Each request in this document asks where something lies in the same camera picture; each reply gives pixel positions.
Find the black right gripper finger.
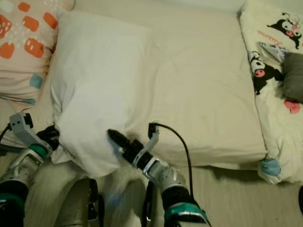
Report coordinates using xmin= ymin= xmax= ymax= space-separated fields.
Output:
xmin=107 ymin=129 xmax=131 ymax=148

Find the white pillow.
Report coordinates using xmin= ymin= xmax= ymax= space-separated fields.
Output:
xmin=51 ymin=10 xmax=154 ymax=178

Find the pink pillow with orange print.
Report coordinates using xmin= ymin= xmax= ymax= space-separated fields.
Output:
xmin=0 ymin=0 xmax=76 ymax=105

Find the grey left robot leg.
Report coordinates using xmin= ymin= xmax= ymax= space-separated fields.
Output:
xmin=66 ymin=179 xmax=100 ymax=227

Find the cream sheeted bed mattress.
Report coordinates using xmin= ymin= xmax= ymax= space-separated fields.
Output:
xmin=0 ymin=0 xmax=268 ymax=169

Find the cream cartoon print blanket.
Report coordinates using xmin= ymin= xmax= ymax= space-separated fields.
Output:
xmin=239 ymin=0 xmax=303 ymax=185

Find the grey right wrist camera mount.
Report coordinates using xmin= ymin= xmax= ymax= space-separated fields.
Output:
xmin=147 ymin=123 xmax=161 ymax=155

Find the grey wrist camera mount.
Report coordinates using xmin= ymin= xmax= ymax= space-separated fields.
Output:
xmin=147 ymin=123 xmax=161 ymax=155
xmin=9 ymin=113 xmax=50 ymax=153

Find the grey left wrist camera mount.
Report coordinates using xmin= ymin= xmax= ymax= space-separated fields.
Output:
xmin=9 ymin=113 xmax=50 ymax=153

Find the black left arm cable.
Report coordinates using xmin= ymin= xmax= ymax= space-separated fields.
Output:
xmin=0 ymin=124 xmax=13 ymax=142

